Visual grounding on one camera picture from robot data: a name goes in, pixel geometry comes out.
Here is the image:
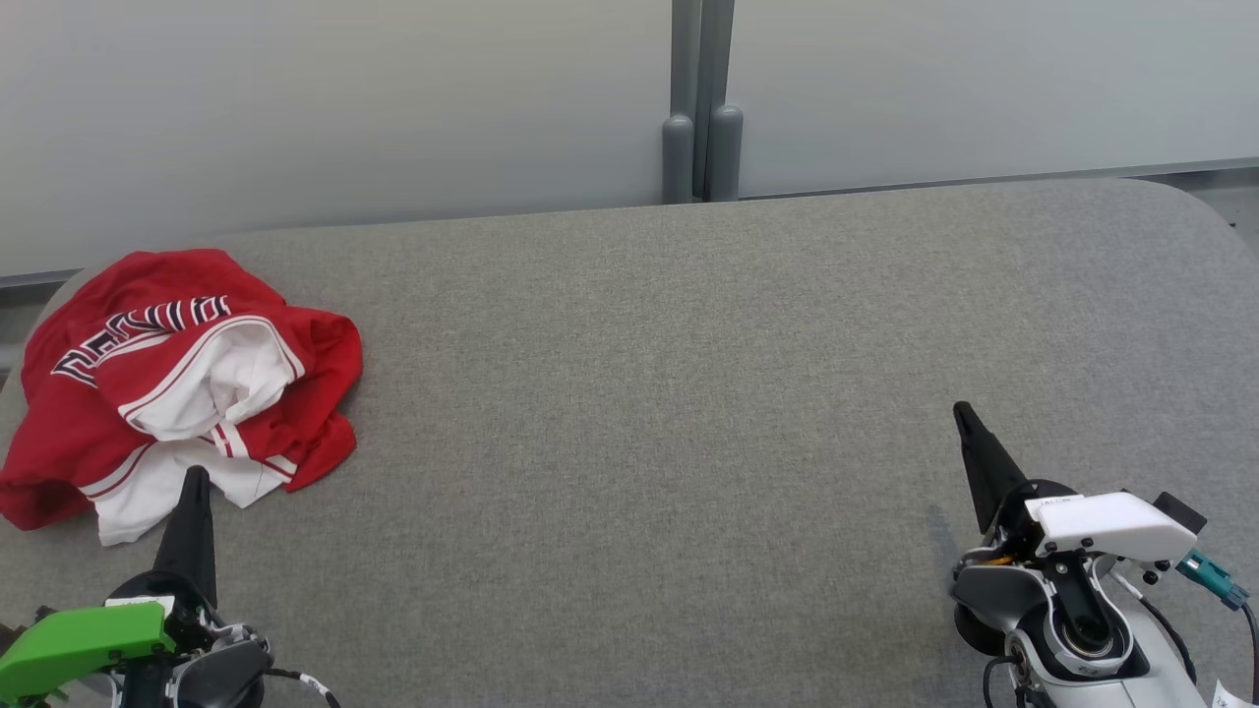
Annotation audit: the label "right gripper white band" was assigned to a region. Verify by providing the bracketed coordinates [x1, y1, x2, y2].
[952, 401, 1199, 567]

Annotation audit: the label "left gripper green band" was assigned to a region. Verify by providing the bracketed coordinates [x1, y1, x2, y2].
[0, 466, 223, 708]

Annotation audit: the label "red shorts with white panels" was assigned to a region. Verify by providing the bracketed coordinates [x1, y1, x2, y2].
[0, 433, 288, 548]

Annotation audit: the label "red jersey with white trim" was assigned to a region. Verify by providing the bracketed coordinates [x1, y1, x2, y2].
[20, 249, 364, 493]

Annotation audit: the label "grey cylindrical partition foot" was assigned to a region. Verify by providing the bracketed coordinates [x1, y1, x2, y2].
[706, 103, 745, 203]
[661, 113, 696, 206]

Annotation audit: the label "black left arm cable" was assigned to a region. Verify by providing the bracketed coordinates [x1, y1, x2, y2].
[264, 666, 341, 708]

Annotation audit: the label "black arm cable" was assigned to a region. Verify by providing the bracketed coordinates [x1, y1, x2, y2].
[264, 666, 341, 708]
[1111, 570, 1201, 685]

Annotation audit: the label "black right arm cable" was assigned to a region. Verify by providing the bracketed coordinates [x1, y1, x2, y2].
[1111, 570, 1201, 685]

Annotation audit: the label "grey partition upright frame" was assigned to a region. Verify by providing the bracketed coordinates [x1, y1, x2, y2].
[671, 0, 737, 201]

